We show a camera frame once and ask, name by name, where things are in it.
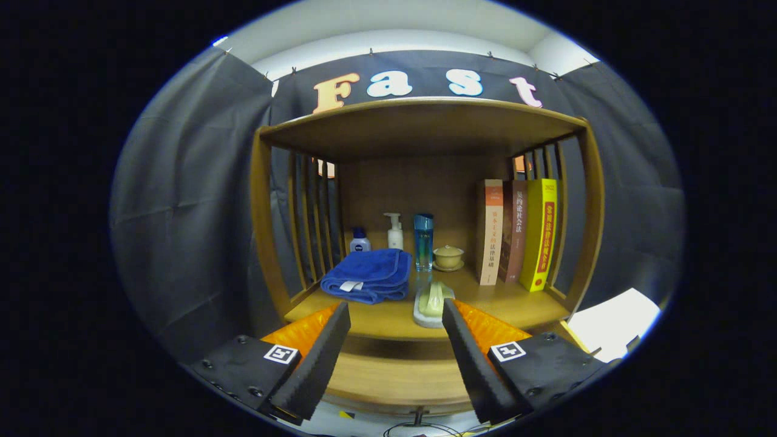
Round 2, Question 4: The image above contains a beige book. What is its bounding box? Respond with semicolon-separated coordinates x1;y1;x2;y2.
475;179;504;286

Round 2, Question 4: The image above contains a yellow lidded teacup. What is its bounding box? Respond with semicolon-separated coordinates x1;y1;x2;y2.
432;245;466;272

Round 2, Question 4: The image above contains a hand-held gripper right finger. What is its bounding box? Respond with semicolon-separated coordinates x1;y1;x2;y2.
441;299;608;424

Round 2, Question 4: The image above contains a folded blue towel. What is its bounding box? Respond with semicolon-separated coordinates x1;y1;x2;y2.
320;248;413;305

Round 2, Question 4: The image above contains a white pump bottle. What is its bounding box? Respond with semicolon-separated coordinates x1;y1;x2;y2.
383;212;404;251

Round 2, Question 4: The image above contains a yellow book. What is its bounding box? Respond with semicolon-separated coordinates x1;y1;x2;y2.
519;178;558;293

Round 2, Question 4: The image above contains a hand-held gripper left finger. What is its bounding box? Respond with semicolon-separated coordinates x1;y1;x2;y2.
184;302;353;425

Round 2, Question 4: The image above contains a green scrub brush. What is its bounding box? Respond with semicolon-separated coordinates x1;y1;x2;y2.
413;281;456;329

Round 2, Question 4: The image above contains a wooden cabinet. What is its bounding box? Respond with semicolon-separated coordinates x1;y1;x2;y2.
250;97;606;365

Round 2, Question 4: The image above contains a brown book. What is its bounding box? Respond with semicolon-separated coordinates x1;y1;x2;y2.
499;180;528;283

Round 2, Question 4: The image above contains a blue glass bottle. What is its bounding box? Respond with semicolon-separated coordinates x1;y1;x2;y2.
413;213;435;273

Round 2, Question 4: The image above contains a white table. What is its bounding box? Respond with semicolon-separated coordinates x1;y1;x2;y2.
568;288;661;364

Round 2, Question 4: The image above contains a wooden drawer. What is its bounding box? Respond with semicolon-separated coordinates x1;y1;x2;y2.
322;320;594;425

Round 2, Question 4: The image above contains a wooden countertop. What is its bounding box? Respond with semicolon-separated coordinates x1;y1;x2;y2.
284;261;571;342

